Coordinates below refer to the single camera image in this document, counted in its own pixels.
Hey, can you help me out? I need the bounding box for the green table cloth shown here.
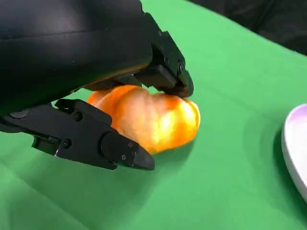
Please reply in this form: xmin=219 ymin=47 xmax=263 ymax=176
xmin=0 ymin=0 xmax=307 ymax=230

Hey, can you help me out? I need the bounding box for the black backdrop cloth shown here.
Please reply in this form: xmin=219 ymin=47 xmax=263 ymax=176
xmin=187 ymin=0 xmax=307 ymax=57

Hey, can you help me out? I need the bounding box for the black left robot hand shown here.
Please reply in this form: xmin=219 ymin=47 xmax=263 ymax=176
xmin=0 ymin=0 xmax=194 ymax=171

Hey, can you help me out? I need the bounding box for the lilac plate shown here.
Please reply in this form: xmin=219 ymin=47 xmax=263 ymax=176
xmin=281 ymin=103 xmax=307 ymax=204

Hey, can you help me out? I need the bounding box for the orange white toy bread roll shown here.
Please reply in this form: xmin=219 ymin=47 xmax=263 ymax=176
xmin=86 ymin=85 xmax=201 ymax=155

